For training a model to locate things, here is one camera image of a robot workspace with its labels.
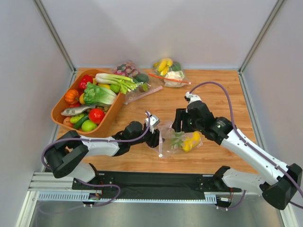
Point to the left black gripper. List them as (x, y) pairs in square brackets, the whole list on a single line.
[(154, 138)]

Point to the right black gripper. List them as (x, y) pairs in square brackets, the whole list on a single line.
[(178, 120)]

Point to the clear zip bag pink slider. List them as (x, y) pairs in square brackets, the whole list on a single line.
[(164, 150)]

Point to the fake green grape bunch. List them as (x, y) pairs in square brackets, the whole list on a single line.
[(177, 140)]

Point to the fake yellow lemon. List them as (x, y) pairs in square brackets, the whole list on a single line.
[(191, 141)]

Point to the fake green celery stalk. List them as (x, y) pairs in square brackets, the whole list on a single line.
[(126, 84)]

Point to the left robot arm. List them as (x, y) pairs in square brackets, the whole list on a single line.
[(64, 156)]

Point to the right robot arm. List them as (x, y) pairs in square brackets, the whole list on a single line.
[(275, 180)]

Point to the fake white cauliflower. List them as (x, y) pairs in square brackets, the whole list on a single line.
[(174, 79)]

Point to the zip bag with bananas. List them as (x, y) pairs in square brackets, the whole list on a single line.
[(175, 67)]

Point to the fake yellow banana bunch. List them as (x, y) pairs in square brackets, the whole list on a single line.
[(162, 67)]

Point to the fake green avocado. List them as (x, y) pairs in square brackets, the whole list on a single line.
[(142, 78)]

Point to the fake red tomato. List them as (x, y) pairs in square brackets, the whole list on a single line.
[(96, 115)]

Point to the fake lime green fruit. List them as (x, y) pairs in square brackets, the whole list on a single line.
[(115, 88)]

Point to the fake green apple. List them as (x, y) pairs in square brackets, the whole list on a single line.
[(88, 125)]

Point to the zip bag with dotted fruit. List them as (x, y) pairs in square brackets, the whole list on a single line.
[(144, 89)]

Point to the fake pink dragon fruit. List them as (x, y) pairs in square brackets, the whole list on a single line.
[(126, 70)]

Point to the fake green lettuce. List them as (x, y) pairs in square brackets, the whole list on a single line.
[(100, 96)]

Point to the fake dark green cucumber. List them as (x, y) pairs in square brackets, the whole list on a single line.
[(79, 123)]

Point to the fake grey fish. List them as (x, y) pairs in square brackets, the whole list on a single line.
[(73, 111)]

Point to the fake peach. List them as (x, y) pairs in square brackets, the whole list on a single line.
[(67, 122)]

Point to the fake red bell pepper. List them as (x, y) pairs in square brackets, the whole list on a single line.
[(84, 81)]

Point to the fake orange pumpkin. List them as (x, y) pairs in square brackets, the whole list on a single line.
[(71, 96)]

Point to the orange plastic basket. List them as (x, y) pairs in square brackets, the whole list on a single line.
[(63, 109)]

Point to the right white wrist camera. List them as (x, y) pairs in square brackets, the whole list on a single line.
[(190, 97)]

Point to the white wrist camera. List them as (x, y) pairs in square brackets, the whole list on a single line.
[(190, 97), (152, 121)]

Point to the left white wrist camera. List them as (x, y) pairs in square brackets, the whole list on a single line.
[(152, 121)]

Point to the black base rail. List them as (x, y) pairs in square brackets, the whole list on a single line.
[(162, 186)]

